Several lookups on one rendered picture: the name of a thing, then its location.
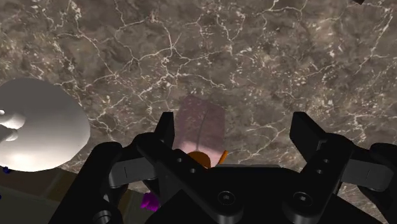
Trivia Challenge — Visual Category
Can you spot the purple small object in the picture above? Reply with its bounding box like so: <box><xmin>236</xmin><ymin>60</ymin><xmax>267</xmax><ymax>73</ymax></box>
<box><xmin>139</xmin><ymin>191</ymin><xmax>161</xmax><ymax>213</ymax></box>

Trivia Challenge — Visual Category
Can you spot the orange round object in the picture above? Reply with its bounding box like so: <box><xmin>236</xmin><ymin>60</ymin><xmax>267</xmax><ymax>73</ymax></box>
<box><xmin>186</xmin><ymin>150</ymin><xmax>229</xmax><ymax>170</ymax></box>

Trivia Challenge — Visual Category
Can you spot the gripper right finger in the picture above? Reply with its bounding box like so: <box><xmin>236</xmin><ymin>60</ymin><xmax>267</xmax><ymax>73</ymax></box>
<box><xmin>281</xmin><ymin>111</ymin><xmax>397</xmax><ymax>224</ymax></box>

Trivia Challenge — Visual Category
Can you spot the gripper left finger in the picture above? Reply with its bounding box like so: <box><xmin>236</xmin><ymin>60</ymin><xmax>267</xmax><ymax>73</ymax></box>
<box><xmin>49</xmin><ymin>111</ymin><xmax>244</xmax><ymax>224</ymax></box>

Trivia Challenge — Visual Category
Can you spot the pink rectangular object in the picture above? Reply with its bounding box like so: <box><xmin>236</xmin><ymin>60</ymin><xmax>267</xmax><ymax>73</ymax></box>
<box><xmin>172</xmin><ymin>94</ymin><xmax>226</xmax><ymax>170</ymax></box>

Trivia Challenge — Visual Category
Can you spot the white rounded figure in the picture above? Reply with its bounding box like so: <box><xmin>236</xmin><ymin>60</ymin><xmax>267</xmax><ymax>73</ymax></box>
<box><xmin>0</xmin><ymin>77</ymin><xmax>92</xmax><ymax>172</ymax></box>

